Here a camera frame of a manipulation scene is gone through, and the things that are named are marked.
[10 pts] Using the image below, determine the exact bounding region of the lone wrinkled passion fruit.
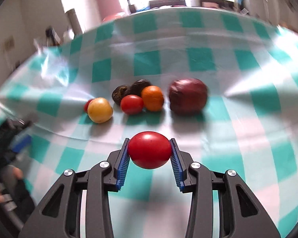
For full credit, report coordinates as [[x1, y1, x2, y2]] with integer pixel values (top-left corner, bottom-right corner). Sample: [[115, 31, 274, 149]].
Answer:
[[112, 85, 130, 106]]

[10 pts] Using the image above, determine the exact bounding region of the dark sauce bottle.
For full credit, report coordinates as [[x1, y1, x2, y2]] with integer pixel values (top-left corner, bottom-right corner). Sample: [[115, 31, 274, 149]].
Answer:
[[45, 26, 61, 46]]

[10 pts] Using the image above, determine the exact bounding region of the small orange tangerine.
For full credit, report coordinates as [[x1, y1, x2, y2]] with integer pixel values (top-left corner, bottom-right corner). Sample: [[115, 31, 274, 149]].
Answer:
[[141, 85, 164, 112]]

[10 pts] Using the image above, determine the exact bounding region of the yellow striped melon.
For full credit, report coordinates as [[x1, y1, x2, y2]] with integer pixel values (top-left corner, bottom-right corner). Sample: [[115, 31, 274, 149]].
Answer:
[[87, 97, 113, 124]]

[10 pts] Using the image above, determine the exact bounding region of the dark red wrinkled apple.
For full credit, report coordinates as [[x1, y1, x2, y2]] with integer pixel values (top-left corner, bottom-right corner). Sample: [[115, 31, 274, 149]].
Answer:
[[168, 78, 208, 115]]

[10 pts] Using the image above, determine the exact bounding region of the green checkered tablecloth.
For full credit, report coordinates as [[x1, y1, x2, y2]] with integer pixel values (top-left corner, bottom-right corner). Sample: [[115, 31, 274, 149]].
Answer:
[[0, 8, 298, 237]]

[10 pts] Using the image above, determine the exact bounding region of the wall power socket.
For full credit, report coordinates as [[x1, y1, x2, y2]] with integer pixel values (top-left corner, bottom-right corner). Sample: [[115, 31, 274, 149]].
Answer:
[[0, 36, 15, 55]]

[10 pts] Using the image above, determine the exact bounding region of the hidden small red tomato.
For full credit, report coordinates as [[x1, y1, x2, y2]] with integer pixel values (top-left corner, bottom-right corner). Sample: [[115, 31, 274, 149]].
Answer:
[[84, 98, 94, 113]]

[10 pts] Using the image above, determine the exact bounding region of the steel thermos flask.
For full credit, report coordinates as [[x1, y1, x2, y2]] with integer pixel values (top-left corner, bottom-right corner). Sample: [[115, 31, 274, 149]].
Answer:
[[65, 9, 83, 36]]

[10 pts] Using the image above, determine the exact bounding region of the small dark passion fruit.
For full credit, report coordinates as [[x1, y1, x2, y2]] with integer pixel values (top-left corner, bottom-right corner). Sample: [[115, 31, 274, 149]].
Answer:
[[130, 79, 152, 97]]

